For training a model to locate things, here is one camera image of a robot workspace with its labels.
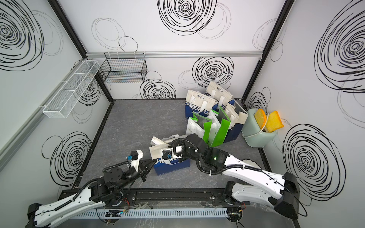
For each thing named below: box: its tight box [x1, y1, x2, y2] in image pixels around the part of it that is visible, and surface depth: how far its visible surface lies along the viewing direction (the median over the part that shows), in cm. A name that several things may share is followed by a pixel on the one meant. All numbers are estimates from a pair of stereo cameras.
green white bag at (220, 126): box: [207, 105, 232, 148], surface depth 78 cm
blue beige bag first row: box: [148, 133, 191, 176], surface depth 68 cm
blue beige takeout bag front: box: [221, 100, 249, 143], surface depth 81 cm
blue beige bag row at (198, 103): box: [184, 89, 217, 119], surface depth 92 cm
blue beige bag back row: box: [204, 81, 236, 113], surface depth 94 cm
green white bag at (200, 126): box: [185, 112, 213, 148], surface depth 77 cm
